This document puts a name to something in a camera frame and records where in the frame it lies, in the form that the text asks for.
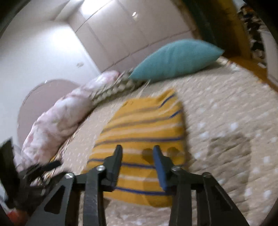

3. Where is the olive patterned pillow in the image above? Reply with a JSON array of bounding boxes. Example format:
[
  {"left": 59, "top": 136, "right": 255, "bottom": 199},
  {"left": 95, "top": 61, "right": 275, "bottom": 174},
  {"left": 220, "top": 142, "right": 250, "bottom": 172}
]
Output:
[{"left": 90, "top": 69, "right": 145, "bottom": 107}]

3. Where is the wooden door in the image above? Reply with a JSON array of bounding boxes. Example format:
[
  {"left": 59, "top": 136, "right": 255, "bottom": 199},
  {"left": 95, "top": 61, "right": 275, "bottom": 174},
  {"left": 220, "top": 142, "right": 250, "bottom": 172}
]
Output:
[{"left": 210, "top": 1, "right": 251, "bottom": 59}]

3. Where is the beige dotted quilt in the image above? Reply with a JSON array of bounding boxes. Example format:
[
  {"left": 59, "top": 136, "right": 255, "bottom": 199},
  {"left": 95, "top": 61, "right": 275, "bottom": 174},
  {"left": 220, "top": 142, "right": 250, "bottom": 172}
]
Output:
[{"left": 58, "top": 57, "right": 277, "bottom": 225}]

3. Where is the pink floral comforter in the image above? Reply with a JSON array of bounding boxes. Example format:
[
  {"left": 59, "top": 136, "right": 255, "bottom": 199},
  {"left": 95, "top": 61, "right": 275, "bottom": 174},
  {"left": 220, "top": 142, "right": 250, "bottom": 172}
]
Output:
[{"left": 17, "top": 70, "right": 120, "bottom": 170}]

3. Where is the yellow striped garment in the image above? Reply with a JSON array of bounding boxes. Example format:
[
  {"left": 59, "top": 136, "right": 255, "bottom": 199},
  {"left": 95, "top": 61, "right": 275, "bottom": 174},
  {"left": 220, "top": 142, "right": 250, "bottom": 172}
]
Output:
[{"left": 83, "top": 89, "right": 186, "bottom": 207}]

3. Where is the white wardrobe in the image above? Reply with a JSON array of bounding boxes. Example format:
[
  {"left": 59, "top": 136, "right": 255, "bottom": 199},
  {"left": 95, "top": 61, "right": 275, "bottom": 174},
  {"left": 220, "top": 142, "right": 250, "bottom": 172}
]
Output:
[{"left": 67, "top": 1, "right": 194, "bottom": 72}]

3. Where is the teal ribbed pillow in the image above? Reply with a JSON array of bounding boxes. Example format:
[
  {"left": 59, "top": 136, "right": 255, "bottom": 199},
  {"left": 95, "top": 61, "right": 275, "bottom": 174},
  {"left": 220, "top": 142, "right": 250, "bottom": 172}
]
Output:
[{"left": 130, "top": 39, "right": 224, "bottom": 82}]

